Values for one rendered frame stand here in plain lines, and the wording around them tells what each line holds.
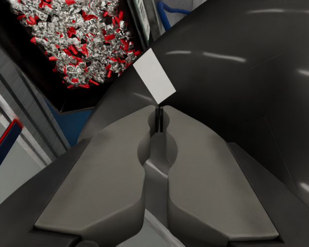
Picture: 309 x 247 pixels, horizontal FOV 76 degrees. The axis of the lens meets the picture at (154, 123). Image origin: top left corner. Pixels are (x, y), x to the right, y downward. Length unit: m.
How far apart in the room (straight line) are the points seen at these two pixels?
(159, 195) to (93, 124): 0.08
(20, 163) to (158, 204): 1.20
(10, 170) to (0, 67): 1.00
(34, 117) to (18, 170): 0.89
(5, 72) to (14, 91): 0.03
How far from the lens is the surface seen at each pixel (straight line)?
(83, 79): 0.29
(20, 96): 0.42
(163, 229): 0.26
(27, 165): 1.32
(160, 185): 0.17
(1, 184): 1.33
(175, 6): 1.06
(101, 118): 0.17
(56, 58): 0.31
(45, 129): 0.49
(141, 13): 0.26
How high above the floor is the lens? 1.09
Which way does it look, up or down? 41 degrees down
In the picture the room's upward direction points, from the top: 177 degrees counter-clockwise
